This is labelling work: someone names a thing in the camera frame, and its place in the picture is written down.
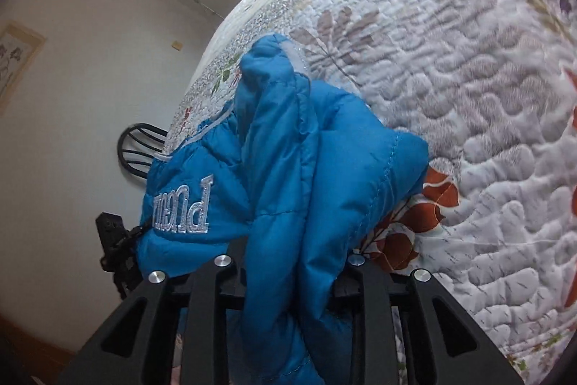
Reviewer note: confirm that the framed wall picture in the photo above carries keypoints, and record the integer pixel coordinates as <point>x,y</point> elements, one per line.
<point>18,64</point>

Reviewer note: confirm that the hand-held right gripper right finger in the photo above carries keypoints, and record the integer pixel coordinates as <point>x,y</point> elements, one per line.
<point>372,299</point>

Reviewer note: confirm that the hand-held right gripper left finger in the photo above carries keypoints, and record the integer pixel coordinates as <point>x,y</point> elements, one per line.
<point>212,299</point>

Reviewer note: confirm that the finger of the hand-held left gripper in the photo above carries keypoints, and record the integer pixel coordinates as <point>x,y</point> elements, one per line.
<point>134,235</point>

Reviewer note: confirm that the black metal chair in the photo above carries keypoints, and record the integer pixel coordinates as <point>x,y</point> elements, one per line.
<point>135,146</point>

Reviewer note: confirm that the blue puffer jacket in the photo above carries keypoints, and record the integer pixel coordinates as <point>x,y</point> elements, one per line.
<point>279,168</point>

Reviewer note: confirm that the bed with floral quilt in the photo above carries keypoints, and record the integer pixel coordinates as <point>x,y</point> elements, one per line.
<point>473,74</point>

